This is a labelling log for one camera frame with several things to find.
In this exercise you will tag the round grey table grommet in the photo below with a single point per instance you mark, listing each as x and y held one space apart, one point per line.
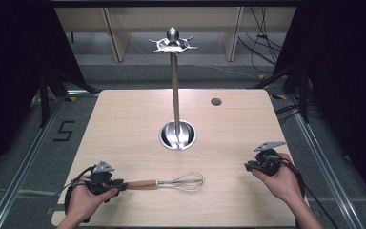
216 102

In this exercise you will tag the person's left hand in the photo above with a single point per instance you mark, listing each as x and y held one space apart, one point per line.
84 200

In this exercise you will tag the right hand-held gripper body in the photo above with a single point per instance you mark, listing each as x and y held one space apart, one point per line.
268 160

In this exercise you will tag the person's right hand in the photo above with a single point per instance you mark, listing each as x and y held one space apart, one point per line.
282 184

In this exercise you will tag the steel utensil rack stand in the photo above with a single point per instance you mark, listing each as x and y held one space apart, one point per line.
175 95

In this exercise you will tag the black metal stand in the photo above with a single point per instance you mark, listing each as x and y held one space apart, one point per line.
44 95
303 92

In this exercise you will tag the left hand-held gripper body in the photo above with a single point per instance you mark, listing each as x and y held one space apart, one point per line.
101 178

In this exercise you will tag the aluminium floor rail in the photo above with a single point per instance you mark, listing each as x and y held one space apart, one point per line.
22 168
327 165

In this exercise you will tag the yellow black floor tape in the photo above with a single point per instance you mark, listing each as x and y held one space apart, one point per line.
278 97

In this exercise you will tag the light wooden bench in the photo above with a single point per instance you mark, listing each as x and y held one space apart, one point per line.
117 35

